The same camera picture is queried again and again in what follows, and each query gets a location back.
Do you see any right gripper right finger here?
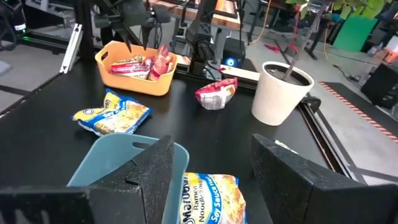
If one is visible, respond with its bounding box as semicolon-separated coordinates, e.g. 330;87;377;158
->
251;133;336;224

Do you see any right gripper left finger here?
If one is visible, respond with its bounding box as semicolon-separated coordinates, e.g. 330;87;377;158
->
88;135;175;224

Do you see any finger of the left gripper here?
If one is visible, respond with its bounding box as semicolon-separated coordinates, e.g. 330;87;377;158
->
141;25;154;51
118;27;133;54

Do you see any red beef ramen packet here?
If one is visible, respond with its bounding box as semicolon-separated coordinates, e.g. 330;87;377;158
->
195;77;239;111
148;44;175;82
109;54;155;80

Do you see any blue grey plastic bin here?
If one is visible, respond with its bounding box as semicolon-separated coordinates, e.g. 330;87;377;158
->
66;133;190;224

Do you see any yellow plastic bin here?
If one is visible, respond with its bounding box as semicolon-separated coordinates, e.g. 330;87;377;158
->
95;40;178;96

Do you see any blue soy sauce ramen packet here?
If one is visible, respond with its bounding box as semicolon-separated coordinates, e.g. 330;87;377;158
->
72;88;152;138
179;172;249;224

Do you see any black device blue light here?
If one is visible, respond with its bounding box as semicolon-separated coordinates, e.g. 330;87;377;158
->
222;37;246;68

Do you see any green board panel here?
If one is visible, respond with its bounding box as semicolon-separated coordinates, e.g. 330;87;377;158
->
332;15;379;53

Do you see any black upright frame post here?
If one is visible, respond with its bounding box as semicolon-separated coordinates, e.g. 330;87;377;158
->
73;0;96;62

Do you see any silver aluminium bracket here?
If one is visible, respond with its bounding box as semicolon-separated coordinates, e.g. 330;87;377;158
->
58;23;84;75

